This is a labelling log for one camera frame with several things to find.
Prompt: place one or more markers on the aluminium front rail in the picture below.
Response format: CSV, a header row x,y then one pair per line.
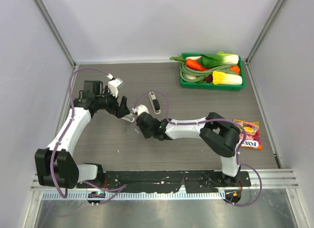
x,y
271,178

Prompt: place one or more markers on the white green bok choy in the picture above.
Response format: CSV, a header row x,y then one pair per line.
x,y
219,59

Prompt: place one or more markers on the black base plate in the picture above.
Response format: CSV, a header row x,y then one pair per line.
x,y
195,181

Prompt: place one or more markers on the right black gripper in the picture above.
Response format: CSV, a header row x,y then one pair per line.
x,y
146,135

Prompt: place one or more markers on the orange candy bag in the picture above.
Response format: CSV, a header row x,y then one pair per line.
x,y
253,138

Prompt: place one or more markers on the green long beans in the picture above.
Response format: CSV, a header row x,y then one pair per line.
x,y
193,76

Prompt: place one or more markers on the white slotted cable duct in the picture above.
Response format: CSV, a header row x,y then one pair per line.
x,y
181,195

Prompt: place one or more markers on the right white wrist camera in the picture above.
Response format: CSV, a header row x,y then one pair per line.
x,y
138,110

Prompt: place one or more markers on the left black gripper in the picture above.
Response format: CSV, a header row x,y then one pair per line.
x,y
119,111

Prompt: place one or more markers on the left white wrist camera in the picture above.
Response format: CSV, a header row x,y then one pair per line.
x,y
114,84

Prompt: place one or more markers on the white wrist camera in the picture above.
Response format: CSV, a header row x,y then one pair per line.
x,y
114,84
138,110

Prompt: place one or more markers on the yellow napa cabbage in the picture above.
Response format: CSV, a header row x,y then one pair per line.
x,y
221,78

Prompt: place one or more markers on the green plastic tray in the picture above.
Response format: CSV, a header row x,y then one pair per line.
x,y
208,84

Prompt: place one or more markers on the small orange carrot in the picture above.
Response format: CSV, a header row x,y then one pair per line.
x,y
236,69

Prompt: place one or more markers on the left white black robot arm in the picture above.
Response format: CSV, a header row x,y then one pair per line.
x,y
55,165

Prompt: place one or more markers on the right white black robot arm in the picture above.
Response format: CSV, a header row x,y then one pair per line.
x,y
220,134

